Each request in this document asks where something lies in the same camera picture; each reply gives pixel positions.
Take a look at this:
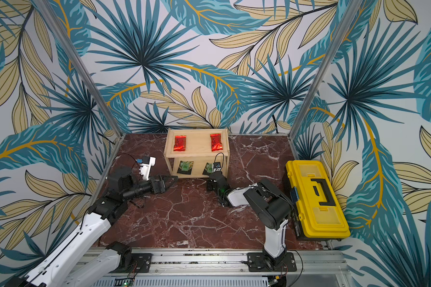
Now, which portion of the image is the aluminium front rail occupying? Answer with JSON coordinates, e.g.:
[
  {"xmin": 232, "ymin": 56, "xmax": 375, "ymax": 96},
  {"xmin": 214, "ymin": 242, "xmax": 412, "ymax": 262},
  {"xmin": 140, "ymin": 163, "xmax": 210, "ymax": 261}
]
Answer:
[{"xmin": 73, "ymin": 249, "xmax": 355, "ymax": 287}]

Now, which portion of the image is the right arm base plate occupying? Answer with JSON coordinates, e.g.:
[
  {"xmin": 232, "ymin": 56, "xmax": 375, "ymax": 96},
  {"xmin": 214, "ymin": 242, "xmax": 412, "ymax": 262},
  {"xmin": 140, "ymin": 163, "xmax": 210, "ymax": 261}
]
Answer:
[{"xmin": 247, "ymin": 252, "xmax": 297, "ymax": 272}]

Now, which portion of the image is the aluminium corner post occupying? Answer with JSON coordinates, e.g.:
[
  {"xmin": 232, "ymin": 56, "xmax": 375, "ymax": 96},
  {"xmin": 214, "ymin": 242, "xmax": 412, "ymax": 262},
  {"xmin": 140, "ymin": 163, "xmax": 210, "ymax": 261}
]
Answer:
[
  {"xmin": 288, "ymin": 1, "xmax": 362, "ymax": 142},
  {"xmin": 34, "ymin": 0, "xmax": 123, "ymax": 138}
]

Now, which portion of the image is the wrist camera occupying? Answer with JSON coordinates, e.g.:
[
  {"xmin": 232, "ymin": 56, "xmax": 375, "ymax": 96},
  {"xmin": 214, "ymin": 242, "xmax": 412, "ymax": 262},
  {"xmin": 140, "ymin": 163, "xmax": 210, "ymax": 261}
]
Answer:
[
  {"xmin": 213, "ymin": 162, "xmax": 222, "ymax": 172},
  {"xmin": 136, "ymin": 156, "xmax": 156, "ymax": 181}
]

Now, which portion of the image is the yellow black toolbox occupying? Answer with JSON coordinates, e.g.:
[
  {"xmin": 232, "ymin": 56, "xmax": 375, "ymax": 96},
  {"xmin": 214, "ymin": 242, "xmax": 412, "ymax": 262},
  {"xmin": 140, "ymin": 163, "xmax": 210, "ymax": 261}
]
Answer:
[{"xmin": 283, "ymin": 160, "xmax": 350, "ymax": 241}]

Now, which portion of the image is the light wooden two-tier shelf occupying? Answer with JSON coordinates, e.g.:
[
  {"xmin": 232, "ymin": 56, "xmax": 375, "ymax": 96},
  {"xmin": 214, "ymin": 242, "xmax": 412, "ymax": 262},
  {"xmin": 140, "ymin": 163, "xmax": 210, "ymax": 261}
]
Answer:
[{"xmin": 164, "ymin": 129, "xmax": 230, "ymax": 179}]

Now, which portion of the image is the right aluminium corner post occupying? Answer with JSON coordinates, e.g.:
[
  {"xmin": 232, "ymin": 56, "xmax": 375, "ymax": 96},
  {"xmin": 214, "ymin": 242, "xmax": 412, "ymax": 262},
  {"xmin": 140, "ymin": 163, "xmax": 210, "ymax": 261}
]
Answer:
[{"xmin": 288, "ymin": 1, "xmax": 362, "ymax": 142}]

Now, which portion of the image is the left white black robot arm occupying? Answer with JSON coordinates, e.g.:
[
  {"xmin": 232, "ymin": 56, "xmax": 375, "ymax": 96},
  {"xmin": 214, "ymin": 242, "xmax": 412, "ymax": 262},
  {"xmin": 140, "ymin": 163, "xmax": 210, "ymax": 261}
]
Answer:
[{"xmin": 5, "ymin": 165, "xmax": 178, "ymax": 287}]

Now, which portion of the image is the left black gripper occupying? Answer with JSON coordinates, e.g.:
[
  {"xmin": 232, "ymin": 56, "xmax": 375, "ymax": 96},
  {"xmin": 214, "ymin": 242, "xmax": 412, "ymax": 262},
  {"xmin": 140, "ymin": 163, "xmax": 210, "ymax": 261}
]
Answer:
[{"xmin": 123, "ymin": 174, "xmax": 178, "ymax": 202}]

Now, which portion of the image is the green tea bag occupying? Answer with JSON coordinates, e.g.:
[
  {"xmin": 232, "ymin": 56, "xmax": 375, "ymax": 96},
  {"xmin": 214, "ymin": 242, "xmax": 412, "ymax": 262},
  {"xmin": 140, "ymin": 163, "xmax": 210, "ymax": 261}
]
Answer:
[
  {"xmin": 202, "ymin": 163, "xmax": 214, "ymax": 176},
  {"xmin": 177, "ymin": 161, "xmax": 194, "ymax": 175}
]

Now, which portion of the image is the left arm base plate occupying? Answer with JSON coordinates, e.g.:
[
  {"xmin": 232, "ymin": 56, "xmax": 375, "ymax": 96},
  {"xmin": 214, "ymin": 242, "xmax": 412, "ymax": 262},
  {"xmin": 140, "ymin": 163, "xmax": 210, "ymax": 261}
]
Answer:
[{"xmin": 111, "ymin": 253, "xmax": 153, "ymax": 273}]

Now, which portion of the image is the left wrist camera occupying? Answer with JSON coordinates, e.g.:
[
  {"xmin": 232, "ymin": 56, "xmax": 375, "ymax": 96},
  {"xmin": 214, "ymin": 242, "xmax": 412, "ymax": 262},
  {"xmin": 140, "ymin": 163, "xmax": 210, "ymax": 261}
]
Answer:
[{"xmin": 136, "ymin": 156, "xmax": 156, "ymax": 181}]

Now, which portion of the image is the left aluminium corner post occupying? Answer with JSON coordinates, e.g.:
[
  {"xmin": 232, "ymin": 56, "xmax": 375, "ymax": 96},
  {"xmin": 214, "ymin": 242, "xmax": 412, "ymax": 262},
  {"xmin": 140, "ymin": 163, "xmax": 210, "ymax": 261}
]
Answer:
[{"xmin": 34, "ymin": 0, "xmax": 123, "ymax": 138}]

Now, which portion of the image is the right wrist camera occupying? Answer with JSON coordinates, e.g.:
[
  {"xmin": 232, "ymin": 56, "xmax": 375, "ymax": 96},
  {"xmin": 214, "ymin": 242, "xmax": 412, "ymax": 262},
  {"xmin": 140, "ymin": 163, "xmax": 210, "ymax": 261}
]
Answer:
[{"xmin": 213, "ymin": 162, "xmax": 222, "ymax": 172}]

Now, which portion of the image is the red tea bag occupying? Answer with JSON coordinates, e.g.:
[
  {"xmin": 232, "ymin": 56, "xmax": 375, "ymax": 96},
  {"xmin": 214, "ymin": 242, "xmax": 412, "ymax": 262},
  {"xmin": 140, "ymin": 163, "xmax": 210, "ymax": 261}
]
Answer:
[
  {"xmin": 210, "ymin": 133, "xmax": 223, "ymax": 152},
  {"xmin": 173, "ymin": 135, "xmax": 187, "ymax": 152}
]

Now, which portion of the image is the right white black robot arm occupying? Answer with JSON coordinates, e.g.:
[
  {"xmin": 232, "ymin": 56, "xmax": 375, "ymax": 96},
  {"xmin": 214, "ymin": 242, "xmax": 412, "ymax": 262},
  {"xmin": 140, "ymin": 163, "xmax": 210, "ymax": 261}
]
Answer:
[{"xmin": 207, "ymin": 171, "xmax": 292, "ymax": 271}]

